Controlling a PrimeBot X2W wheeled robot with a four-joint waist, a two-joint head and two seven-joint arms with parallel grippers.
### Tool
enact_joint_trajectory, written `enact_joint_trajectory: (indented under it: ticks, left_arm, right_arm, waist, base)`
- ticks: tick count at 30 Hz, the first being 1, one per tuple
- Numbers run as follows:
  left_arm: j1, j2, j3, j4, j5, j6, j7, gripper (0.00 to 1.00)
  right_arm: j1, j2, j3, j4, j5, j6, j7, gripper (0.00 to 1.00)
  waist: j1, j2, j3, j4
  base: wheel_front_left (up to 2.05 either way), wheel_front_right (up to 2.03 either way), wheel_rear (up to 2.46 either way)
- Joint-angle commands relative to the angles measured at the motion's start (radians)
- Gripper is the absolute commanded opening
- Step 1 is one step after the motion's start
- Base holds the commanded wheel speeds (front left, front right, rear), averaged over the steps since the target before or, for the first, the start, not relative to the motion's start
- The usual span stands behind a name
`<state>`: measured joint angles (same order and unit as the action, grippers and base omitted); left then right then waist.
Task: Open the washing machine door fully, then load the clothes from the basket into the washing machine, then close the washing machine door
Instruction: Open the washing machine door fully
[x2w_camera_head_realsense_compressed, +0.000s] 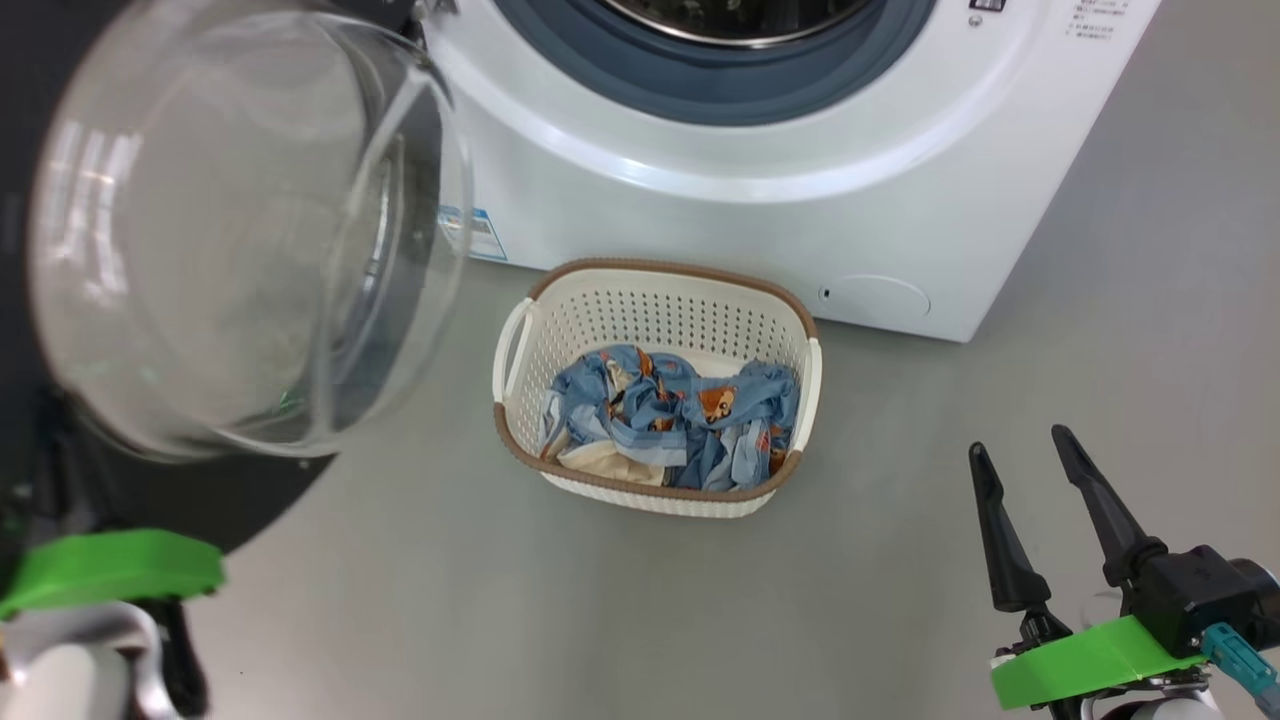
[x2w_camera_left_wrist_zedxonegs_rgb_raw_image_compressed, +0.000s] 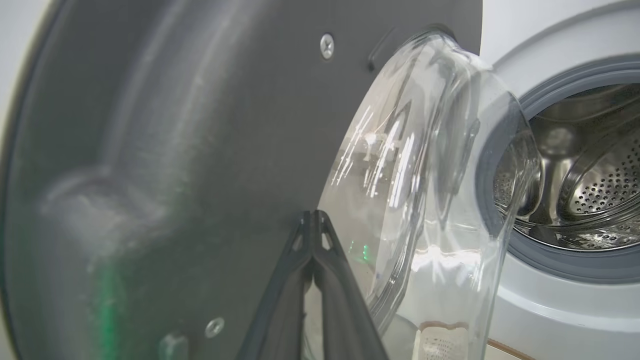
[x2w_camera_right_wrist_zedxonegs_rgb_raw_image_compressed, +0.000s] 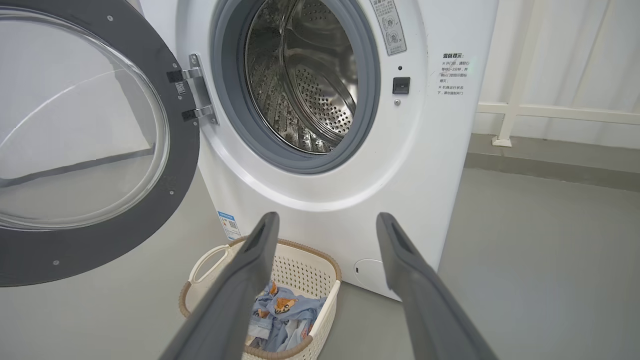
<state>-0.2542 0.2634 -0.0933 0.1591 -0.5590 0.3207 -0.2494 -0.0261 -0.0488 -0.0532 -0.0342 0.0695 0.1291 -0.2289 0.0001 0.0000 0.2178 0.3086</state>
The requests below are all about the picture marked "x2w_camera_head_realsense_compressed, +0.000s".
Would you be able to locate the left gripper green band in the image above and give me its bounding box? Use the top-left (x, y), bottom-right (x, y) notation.
top-left (0, 530), bottom-right (226, 621)

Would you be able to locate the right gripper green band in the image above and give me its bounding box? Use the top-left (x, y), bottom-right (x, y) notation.
top-left (968, 424), bottom-right (1217, 720)

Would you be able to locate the black washer door glass bowl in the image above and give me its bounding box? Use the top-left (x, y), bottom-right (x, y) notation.
top-left (0, 0), bottom-right (473, 557)

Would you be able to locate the blue bear print garment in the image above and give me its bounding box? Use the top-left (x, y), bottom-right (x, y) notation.
top-left (540, 345), bottom-right (801, 491)

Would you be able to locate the cream garment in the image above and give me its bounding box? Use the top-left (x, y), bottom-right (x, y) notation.
top-left (557, 440), bottom-right (669, 488)

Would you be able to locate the white front-load washing machine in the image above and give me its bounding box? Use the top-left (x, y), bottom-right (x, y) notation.
top-left (415, 0), bottom-right (1164, 343)

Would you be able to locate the steel washing machine drum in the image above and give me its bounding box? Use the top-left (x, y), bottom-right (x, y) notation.
top-left (600, 0), bottom-right (876, 49)

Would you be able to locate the round white filter cover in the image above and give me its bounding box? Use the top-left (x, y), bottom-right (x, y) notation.
top-left (820, 275), bottom-right (931, 323)

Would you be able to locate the white laundry basket brown rim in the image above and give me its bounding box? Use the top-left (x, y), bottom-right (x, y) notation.
top-left (492, 258), bottom-right (823, 519)

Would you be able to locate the blue energy label sticker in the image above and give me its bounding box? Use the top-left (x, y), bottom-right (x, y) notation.
top-left (437, 205), bottom-right (508, 263)

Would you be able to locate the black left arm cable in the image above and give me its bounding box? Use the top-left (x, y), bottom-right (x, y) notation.
top-left (150, 598), bottom-right (211, 719)

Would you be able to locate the teal cable connector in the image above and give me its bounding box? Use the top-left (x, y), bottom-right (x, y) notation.
top-left (1200, 622), bottom-right (1280, 716)

